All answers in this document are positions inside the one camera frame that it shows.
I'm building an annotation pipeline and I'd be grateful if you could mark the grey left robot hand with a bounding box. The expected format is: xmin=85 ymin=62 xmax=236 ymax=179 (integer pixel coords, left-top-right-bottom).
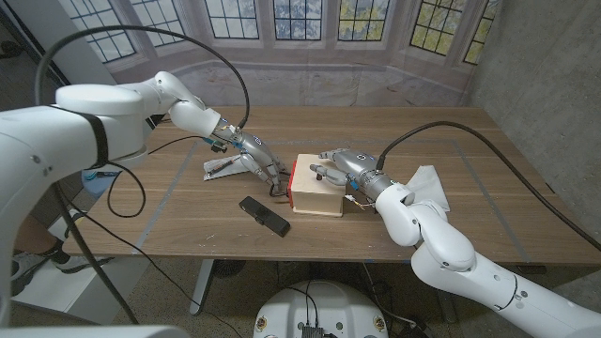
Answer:
xmin=213 ymin=125 xmax=290 ymax=189

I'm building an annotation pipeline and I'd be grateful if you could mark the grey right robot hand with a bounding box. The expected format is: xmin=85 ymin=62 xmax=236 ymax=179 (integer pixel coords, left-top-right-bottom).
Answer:
xmin=309 ymin=147 xmax=396 ymax=202

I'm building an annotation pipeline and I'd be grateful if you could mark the light wooden box with slot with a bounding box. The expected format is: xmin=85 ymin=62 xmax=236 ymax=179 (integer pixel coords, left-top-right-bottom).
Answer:
xmin=290 ymin=153 xmax=345 ymax=218

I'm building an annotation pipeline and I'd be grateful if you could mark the black TV remote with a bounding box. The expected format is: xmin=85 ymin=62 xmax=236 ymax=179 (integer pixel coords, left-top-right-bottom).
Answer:
xmin=238 ymin=195 xmax=292 ymax=238

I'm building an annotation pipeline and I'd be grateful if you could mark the pen in clear packet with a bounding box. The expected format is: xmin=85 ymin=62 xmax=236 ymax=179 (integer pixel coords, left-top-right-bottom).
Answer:
xmin=203 ymin=157 xmax=250 ymax=182

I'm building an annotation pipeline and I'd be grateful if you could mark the white paper napkin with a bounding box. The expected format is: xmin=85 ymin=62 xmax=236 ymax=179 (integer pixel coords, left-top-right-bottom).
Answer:
xmin=406 ymin=164 xmax=451 ymax=212

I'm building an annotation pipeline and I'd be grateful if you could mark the printed window backdrop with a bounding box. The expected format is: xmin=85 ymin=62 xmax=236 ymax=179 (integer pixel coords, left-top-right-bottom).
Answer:
xmin=58 ymin=0 xmax=503 ymax=115

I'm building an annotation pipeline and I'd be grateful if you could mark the black floor fan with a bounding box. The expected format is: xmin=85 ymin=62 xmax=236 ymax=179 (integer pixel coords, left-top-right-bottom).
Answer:
xmin=211 ymin=259 xmax=247 ymax=280

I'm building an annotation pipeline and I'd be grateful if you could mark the grey table leg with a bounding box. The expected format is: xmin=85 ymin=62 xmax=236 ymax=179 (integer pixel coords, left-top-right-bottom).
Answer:
xmin=189 ymin=259 xmax=216 ymax=316
xmin=436 ymin=285 xmax=459 ymax=325

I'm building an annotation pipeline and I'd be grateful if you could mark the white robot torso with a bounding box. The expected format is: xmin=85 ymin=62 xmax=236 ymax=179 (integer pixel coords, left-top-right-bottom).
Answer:
xmin=253 ymin=280 xmax=390 ymax=338

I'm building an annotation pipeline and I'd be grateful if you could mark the white floor mat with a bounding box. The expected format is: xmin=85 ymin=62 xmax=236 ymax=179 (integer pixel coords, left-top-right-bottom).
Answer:
xmin=11 ymin=208 xmax=114 ymax=314

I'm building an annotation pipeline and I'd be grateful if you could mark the person's leg with sneaker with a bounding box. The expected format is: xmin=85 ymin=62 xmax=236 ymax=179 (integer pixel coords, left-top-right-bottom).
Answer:
xmin=11 ymin=215 xmax=114 ymax=296

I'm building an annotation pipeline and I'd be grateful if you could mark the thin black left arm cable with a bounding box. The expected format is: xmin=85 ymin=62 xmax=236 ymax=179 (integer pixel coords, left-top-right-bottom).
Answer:
xmin=69 ymin=134 xmax=243 ymax=338

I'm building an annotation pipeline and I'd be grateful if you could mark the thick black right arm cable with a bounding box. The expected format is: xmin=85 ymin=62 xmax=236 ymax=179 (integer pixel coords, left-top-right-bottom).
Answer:
xmin=375 ymin=120 xmax=601 ymax=253

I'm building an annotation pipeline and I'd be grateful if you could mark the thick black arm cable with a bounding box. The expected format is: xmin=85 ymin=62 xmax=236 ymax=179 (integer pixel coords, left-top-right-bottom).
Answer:
xmin=375 ymin=120 xmax=601 ymax=253
xmin=35 ymin=24 xmax=251 ymax=326

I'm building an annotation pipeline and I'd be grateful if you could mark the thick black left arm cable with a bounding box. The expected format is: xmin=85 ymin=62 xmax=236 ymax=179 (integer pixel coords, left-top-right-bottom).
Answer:
xmin=35 ymin=24 xmax=251 ymax=326

